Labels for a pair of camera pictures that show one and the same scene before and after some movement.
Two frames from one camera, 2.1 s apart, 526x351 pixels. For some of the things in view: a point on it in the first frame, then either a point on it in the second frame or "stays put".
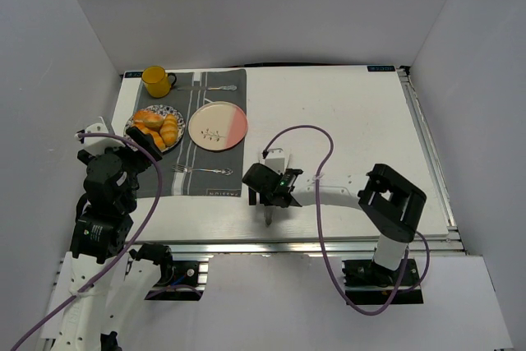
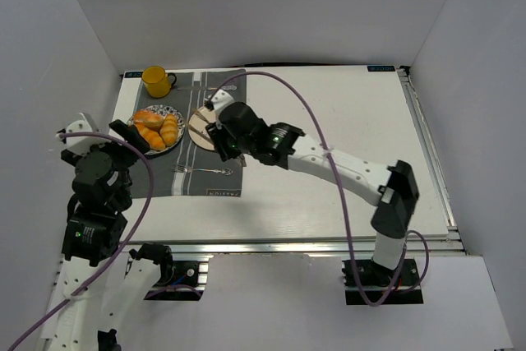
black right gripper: [276, 200] -> [222, 144]
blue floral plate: [168, 111] stays put
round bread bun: [154, 121] stays put
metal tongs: [269, 212] -> [239, 158]
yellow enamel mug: [159, 83] stays put
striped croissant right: [168, 130] stays put
